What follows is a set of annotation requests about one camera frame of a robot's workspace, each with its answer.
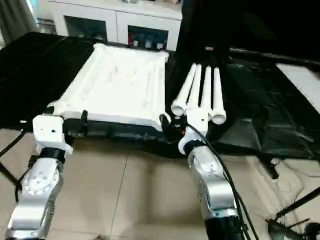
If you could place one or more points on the white plastic table leg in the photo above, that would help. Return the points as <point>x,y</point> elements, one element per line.
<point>186,87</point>
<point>196,82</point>
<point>217,95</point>
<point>207,87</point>

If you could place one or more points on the white plastic table top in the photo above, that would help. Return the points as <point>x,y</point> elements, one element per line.
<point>120,87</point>

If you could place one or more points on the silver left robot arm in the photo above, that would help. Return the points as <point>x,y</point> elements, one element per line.
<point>37,180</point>

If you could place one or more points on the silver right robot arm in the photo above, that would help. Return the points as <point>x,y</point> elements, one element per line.
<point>207,175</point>

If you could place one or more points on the black work surface mat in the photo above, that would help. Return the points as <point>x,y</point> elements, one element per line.
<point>30,75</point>

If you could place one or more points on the black metal stand leg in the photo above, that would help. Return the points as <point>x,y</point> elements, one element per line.
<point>10,176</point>

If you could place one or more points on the small yellow label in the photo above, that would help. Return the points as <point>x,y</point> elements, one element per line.
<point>209,48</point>

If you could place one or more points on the grey curtain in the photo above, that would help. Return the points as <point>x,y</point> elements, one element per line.
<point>15,20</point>

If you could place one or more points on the white glass-door cabinet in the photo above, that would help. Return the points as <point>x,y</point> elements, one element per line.
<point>117,22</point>

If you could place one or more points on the black metal bar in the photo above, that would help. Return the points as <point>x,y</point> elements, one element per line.
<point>275,57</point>

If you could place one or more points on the white flat board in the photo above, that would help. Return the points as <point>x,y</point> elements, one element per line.
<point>305,85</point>

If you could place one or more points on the black tripod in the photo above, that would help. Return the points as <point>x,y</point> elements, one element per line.
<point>300,202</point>

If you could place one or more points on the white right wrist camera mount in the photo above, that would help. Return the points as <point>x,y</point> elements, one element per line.
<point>197,120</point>

